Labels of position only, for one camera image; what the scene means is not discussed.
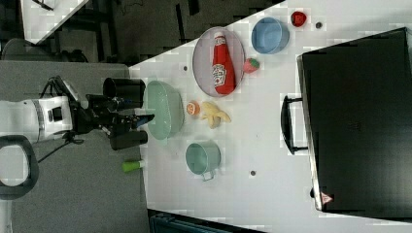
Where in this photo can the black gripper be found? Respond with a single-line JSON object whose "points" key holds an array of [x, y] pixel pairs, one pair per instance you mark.
{"points": [[104, 112]]}

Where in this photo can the red ketchup bottle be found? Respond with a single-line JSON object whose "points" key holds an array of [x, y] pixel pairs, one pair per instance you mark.
{"points": [[222, 69]]}

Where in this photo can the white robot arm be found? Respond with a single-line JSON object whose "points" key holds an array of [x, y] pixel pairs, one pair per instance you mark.
{"points": [[33, 121]]}

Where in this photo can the grey round plate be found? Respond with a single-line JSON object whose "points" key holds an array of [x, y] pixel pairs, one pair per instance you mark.
{"points": [[202, 59]]}

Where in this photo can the green perforated colander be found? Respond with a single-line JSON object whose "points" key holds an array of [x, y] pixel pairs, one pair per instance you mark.
{"points": [[165, 103]]}

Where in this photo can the orange slice toy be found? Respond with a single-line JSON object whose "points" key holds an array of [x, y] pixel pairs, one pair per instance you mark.
{"points": [[193, 108]]}

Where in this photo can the peeled banana toy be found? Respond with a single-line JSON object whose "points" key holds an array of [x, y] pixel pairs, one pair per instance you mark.
{"points": [[213, 114]]}

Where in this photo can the green mug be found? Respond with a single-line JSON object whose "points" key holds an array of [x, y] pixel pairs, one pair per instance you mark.
{"points": [[203, 159]]}

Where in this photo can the dark blue crate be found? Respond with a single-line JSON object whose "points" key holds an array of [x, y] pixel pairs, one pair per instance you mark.
{"points": [[166, 223]]}

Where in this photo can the pink strawberry toy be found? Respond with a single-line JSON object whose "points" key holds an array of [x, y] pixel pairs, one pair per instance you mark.
{"points": [[251, 65]]}

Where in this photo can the white background table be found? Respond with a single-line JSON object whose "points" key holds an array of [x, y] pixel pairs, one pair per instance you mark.
{"points": [[40, 18]]}

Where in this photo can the blue bowl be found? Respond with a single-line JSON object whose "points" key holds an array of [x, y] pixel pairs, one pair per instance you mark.
{"points": [[270, 35]]}

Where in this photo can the red strawberry toy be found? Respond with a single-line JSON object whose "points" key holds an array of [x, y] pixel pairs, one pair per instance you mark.
{"points": [[298, 18]]}

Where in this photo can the black toaster oven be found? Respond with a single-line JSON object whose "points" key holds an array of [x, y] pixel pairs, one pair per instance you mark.
{"points": [[356, 99]]}

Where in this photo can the lower black cylinder post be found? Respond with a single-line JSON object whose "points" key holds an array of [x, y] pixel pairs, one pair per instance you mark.
{"points": [[129, 140]]}

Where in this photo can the black cylinder post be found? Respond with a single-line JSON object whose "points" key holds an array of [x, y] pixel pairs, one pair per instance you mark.
{"points": [[130, 92], [129, 140]]}

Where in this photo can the upper black cylinder post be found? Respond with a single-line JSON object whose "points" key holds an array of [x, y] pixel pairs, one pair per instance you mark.
{"points": [[130, 92]]}

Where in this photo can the green marker handle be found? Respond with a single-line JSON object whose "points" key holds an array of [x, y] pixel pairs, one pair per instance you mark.
{"points": [[129, 166]]}

